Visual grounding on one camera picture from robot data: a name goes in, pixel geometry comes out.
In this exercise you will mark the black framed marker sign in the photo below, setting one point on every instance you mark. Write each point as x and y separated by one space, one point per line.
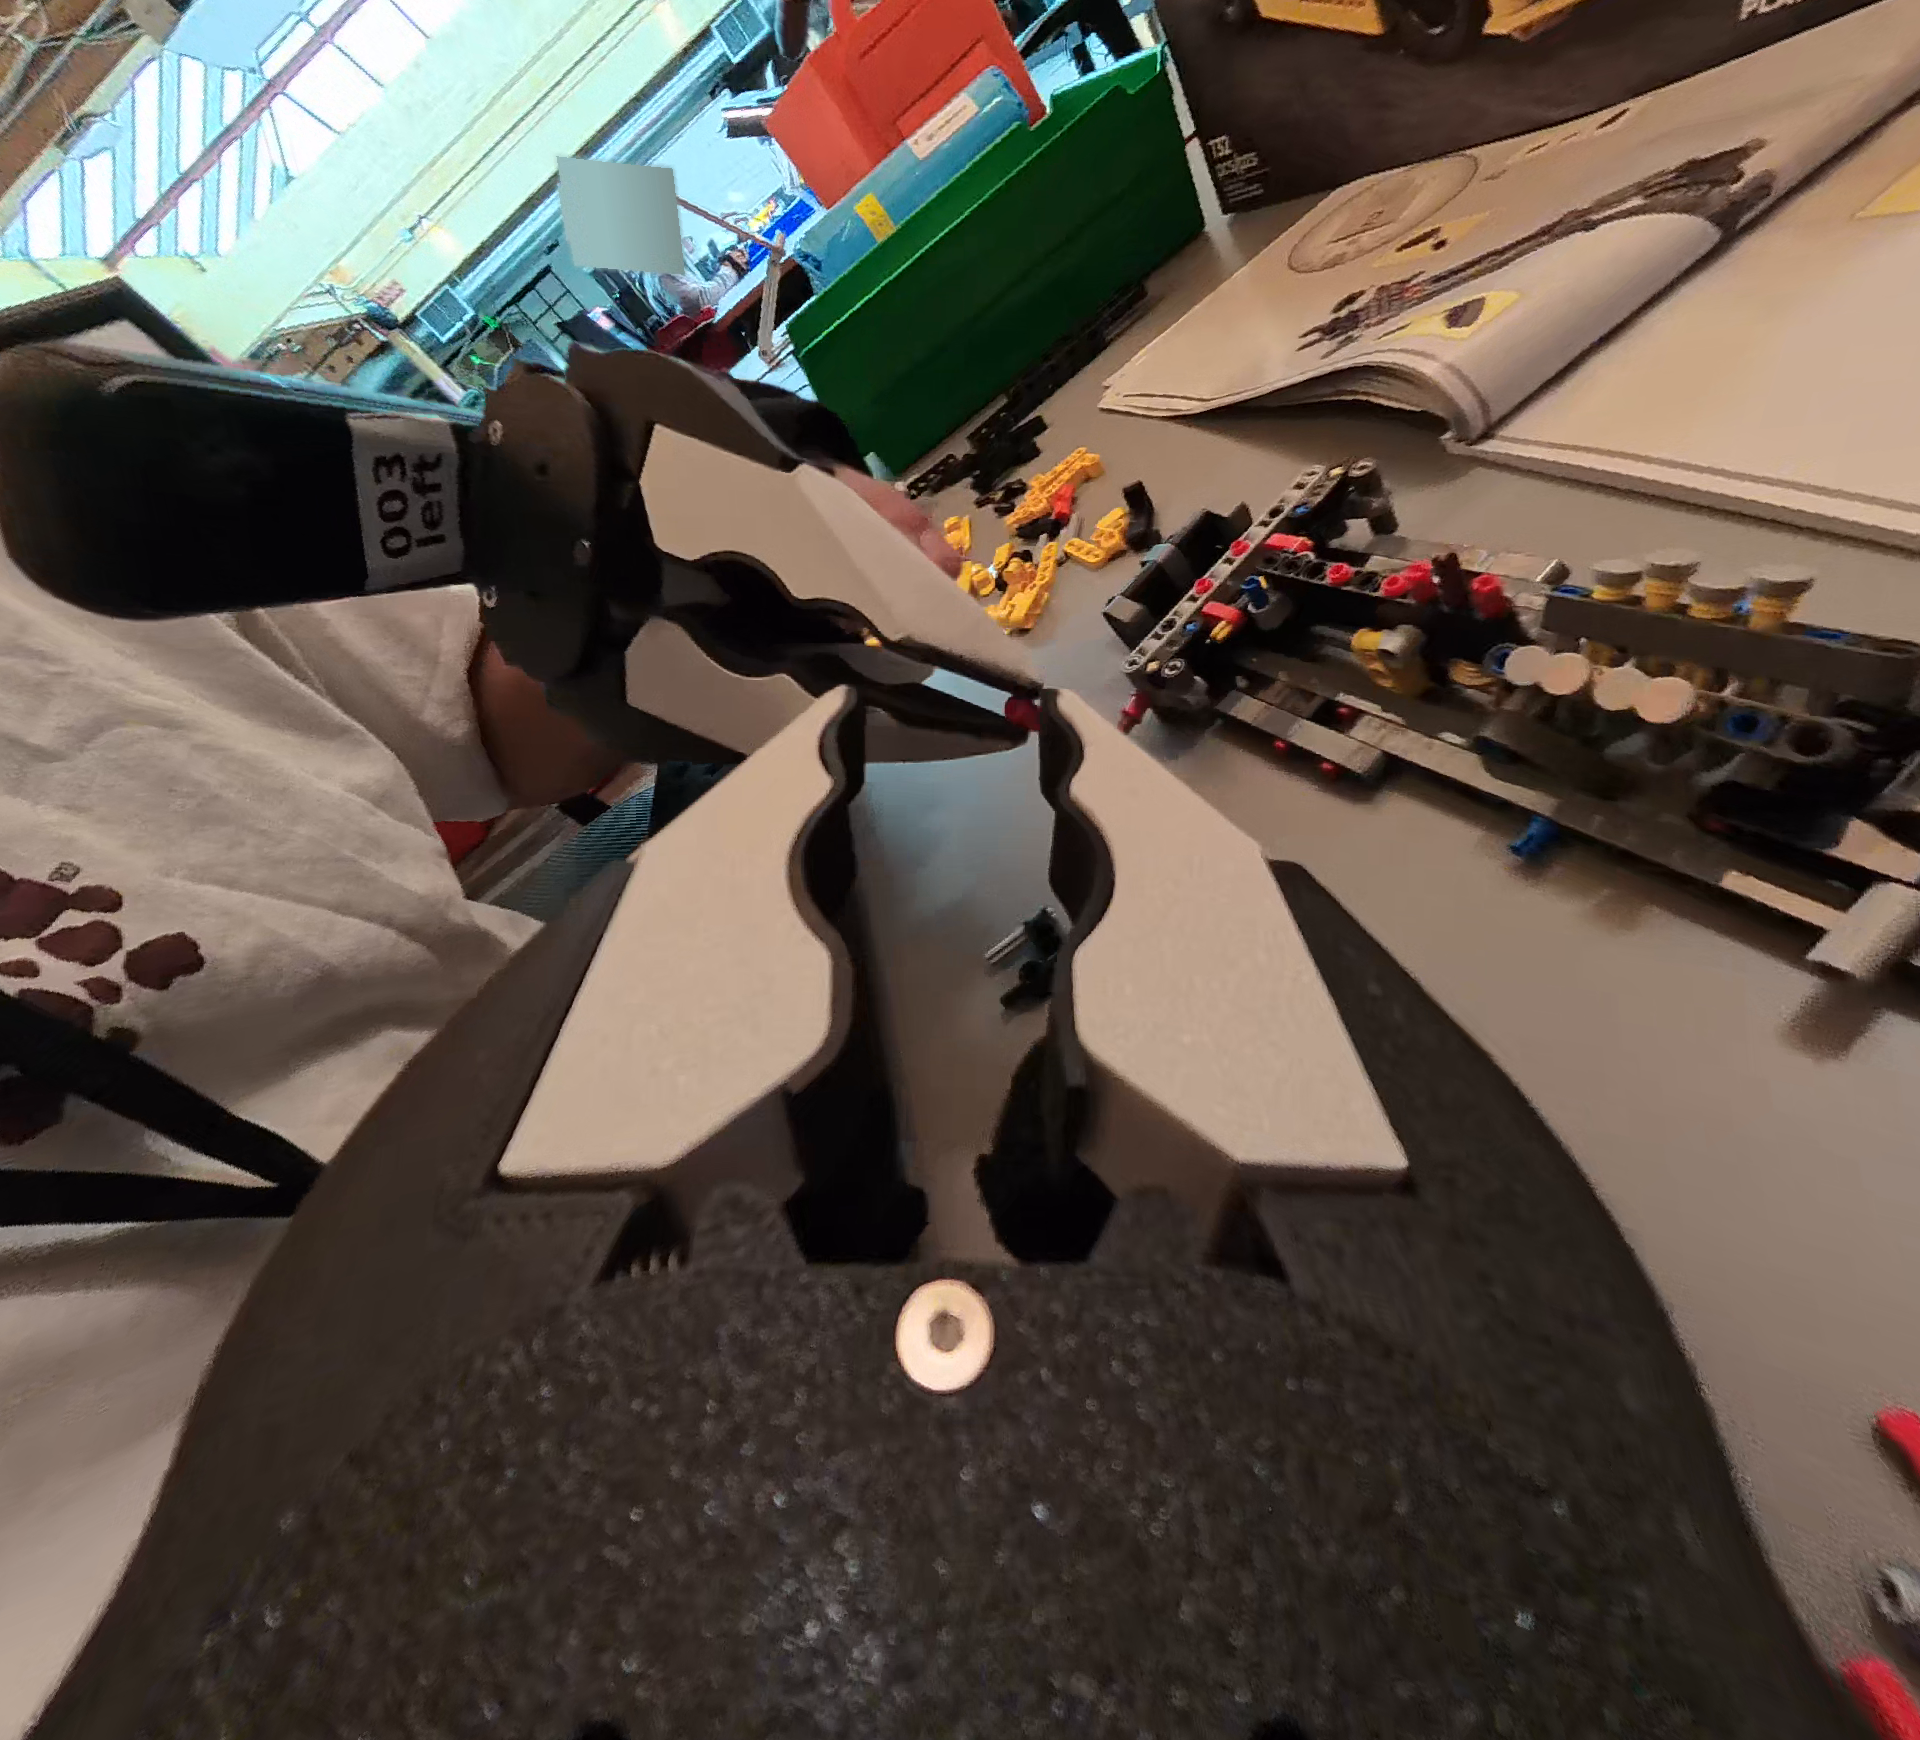
106 309

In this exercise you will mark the green plastic bin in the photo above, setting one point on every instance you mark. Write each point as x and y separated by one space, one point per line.
1019 270

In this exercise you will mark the lego instruction booklet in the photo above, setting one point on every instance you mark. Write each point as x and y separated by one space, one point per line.
1725 391

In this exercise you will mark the light blue roll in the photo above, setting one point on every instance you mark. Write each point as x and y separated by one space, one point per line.
916 172

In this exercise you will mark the black curved lego piece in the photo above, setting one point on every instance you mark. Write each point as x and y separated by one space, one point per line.
1138 513

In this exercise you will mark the black lego beam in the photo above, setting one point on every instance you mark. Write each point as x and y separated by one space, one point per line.
998 451

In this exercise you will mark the orange bag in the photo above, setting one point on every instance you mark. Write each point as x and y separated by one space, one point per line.
899 61

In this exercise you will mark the person's left forearm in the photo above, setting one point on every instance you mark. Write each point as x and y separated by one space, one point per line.
539 757

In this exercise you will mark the black lego connector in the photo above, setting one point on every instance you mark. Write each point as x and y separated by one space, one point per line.
1033 967

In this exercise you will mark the pile of yellow lego pieces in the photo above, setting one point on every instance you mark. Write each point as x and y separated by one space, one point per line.
1033 572

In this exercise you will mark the grey lego car chassis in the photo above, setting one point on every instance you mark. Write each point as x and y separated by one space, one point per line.
1351 660

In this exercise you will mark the lego set box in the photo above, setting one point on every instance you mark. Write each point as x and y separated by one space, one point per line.
1351 90

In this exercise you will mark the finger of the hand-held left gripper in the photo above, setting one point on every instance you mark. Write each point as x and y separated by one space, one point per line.
838 540
720 699

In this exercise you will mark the pile of small lego pieces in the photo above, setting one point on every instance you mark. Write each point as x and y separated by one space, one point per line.
1900 1445

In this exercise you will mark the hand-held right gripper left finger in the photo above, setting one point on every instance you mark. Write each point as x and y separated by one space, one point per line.
675 1021

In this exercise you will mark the person's left hand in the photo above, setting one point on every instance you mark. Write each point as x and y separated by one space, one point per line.
917 523

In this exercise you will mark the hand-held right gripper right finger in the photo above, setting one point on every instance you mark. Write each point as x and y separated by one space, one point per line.
1228 1021

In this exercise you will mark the person in white shirt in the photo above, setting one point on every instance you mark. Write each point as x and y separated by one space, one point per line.
223 794

